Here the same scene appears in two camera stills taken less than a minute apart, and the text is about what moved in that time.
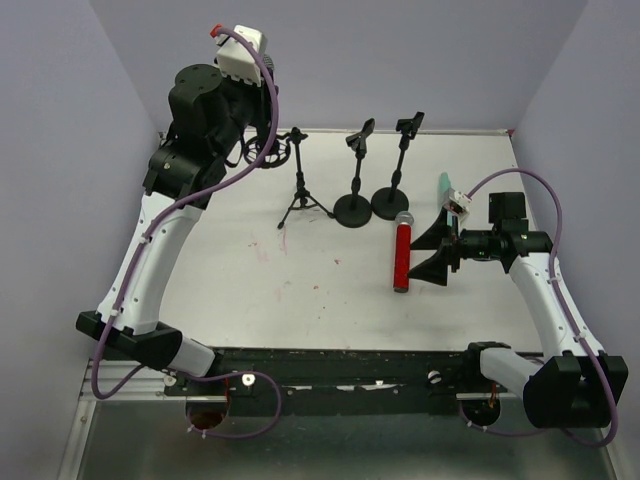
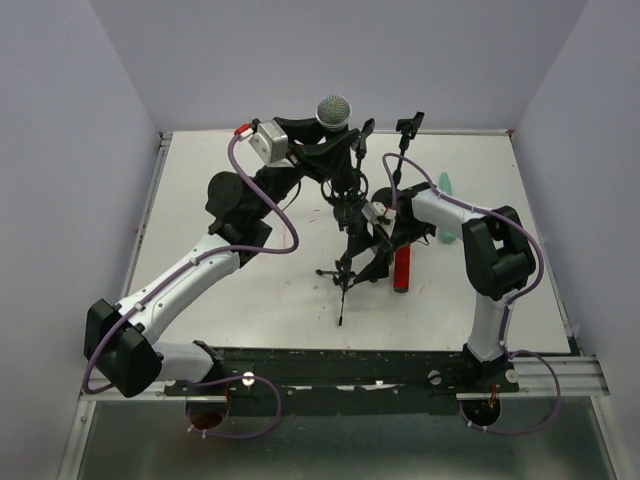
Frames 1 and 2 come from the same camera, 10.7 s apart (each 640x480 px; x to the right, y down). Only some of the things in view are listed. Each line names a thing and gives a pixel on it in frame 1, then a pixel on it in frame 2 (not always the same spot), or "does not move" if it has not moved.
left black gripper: x=258 y=107 -> x=310 y=143
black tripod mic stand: x=303 y=199 -> x=343 y=273
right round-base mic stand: x=393 y=200 does not move
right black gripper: x=454 y=246 -> x=379 y=240
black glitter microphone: x=269 y=65 -> x=334 y=112
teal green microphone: x=445 y=190 does not move
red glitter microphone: x=404 y=224 does not move
